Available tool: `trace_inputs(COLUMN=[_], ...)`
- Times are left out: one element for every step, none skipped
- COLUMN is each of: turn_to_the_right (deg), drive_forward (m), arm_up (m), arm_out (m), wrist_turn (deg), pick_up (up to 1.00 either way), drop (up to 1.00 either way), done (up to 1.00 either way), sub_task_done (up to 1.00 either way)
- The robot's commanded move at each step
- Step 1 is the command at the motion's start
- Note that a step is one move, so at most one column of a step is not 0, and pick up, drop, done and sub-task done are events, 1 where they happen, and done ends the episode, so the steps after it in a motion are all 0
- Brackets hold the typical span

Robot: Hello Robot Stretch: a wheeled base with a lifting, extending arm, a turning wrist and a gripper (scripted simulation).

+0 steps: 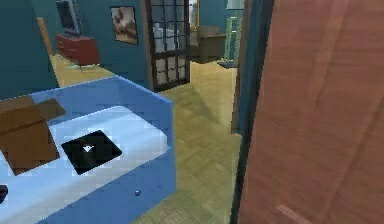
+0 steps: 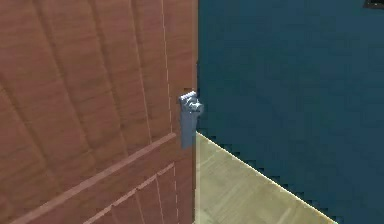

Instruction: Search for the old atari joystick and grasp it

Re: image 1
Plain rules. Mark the dark glass pane door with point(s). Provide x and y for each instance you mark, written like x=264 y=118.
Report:
x=169 y=43

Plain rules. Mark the black flat laptop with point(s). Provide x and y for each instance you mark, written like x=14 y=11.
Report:
x=91 y=151

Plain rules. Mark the reddish brown room door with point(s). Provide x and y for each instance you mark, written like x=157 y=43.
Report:
x=320 y=113

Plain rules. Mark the red sideboard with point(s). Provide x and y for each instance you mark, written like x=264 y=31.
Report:
x=78 y=50

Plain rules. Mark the black television set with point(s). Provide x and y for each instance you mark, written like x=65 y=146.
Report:
x=67 y=16

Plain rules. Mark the brown cardboard box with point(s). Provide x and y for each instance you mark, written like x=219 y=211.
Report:
x=26 y=140

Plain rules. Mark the small dark object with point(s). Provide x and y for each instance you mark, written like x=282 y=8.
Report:
x=2 y=194

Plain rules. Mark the framed wall picture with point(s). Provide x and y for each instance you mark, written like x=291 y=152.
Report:
x=124 y=25

